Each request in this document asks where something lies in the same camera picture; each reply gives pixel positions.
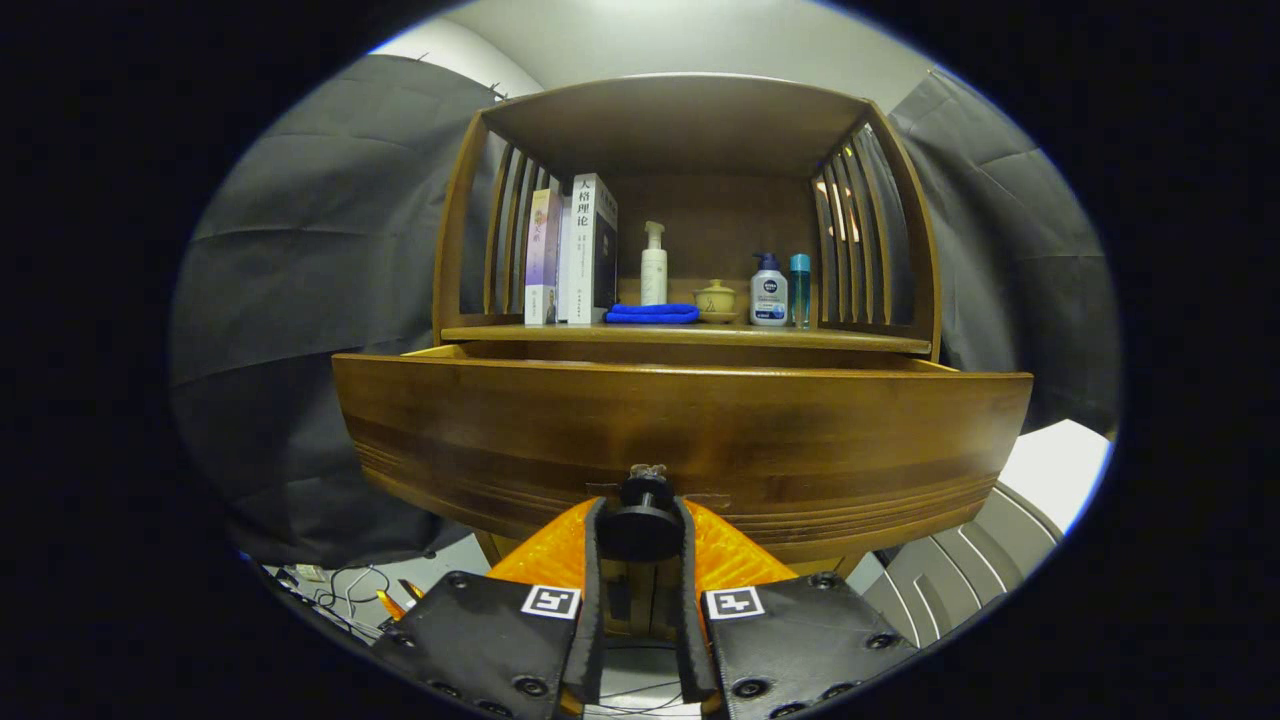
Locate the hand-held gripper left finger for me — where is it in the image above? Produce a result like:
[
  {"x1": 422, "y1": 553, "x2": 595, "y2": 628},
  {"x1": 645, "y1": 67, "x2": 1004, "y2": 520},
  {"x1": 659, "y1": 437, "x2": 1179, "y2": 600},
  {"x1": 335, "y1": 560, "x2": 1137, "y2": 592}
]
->
[{"x1": 370, "y1": 497, "x2": 609, "y2": 720}]

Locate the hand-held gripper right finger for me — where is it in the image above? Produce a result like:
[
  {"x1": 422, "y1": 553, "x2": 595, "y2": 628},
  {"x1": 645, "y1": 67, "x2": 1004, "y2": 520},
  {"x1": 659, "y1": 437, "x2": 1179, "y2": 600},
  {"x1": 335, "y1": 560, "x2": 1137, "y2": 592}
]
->
[{"x1": 672, "y1": 497, "x2": 921, "y2": 720}]

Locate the wooden drawer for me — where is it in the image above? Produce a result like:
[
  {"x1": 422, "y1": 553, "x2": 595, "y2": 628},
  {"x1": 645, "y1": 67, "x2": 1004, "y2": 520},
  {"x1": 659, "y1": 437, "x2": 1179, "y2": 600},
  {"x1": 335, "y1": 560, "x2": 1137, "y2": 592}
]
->
[{"x1": 332, "y1": 343, "x2": 1034, "y2": 566}]

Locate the wooden countertop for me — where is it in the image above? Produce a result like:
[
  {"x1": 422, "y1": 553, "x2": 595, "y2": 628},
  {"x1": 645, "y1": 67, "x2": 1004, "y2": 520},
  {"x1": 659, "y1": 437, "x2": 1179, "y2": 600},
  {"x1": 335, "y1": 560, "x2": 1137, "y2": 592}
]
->
[{"x1": 440, "y1": 322, "x2": 933, "y2": 357}]

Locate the wooden cabinet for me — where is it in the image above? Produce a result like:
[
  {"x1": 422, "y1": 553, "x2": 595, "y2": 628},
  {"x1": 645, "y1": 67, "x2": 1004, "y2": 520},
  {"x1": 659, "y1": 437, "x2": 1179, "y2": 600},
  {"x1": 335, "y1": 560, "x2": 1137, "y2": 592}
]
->
[{"x1": 432, "y1": 72, "x2": 943, "y2": 641}]

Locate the grey ridged panel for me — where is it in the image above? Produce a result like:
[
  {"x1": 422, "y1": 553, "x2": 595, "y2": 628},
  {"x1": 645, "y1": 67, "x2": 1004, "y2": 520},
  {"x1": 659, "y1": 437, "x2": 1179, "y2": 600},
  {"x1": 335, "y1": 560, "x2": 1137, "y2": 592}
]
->
[{"x1": 862, "y1": 480, "x2": 1063, "y2": 651}]

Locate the white flat panel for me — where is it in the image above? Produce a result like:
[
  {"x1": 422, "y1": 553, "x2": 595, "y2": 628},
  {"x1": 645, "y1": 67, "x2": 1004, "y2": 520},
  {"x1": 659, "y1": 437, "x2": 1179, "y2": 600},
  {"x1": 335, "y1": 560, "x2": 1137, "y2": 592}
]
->
[{"x1": 998, "y1": 420, "x2": 1113, "y2": 533}]

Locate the white bottle with blue cap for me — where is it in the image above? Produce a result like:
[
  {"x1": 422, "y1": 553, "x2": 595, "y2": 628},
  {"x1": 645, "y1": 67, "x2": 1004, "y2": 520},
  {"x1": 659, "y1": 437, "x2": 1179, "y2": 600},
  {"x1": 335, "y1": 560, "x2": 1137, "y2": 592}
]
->
[{"x1": 750, "y1": 252, "x2": 789, "y2": 328}]

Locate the tan lidded teacup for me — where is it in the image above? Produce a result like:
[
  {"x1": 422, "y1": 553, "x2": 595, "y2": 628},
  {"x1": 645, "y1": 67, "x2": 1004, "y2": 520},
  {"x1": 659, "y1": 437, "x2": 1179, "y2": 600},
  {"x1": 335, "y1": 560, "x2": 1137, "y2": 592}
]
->
[{"x1": 693, "y1": 279, "x2": 741, "y2": 324}]

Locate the blue folded cloth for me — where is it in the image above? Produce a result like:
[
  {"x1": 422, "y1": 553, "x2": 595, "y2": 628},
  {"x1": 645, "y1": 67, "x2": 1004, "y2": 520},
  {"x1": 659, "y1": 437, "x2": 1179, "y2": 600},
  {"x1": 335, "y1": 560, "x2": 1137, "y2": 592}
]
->
[{"x1": 604, "y1": 303, "x2": 701, "y2": 325}]

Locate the black backdrop cloth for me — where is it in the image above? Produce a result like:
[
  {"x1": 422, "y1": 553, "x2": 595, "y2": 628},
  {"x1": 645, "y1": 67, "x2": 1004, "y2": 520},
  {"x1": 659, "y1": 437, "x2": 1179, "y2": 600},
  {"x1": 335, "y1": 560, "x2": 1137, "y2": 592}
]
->
[{"x1": 168, "y1": 55, "x2": 1121, "y2": 571}]

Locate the thin pale book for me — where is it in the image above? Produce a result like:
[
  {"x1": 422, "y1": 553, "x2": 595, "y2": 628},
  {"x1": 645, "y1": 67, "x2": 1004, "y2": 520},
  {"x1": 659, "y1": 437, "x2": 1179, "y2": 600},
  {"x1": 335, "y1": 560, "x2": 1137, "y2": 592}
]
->
[{"x1": 557, "y1": 195, "x2": 573, "y2": 323}]

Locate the white pump bottle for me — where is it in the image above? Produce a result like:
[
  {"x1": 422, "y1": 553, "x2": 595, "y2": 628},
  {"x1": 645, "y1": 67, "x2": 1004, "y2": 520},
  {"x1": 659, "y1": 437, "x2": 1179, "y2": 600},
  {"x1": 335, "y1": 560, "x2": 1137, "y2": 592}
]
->
[{"x1": 640, "y1": 220, "x2": 669, "y2": 307}]

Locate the purple book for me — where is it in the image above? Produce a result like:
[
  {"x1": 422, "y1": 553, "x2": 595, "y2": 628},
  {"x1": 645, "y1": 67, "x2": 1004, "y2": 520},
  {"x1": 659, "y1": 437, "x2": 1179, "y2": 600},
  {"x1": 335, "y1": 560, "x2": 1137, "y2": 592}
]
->
[{"x1": 524, "y1": 187, "x2": 564, "y2": 326}]

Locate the white and black book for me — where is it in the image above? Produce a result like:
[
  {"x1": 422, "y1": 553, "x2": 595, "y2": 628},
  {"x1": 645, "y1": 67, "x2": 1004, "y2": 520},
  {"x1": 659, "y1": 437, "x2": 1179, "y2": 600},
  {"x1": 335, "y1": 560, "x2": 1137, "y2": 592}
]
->
[{"x1": 567, "y1": 173, "x2": 620, "y2": 325}]

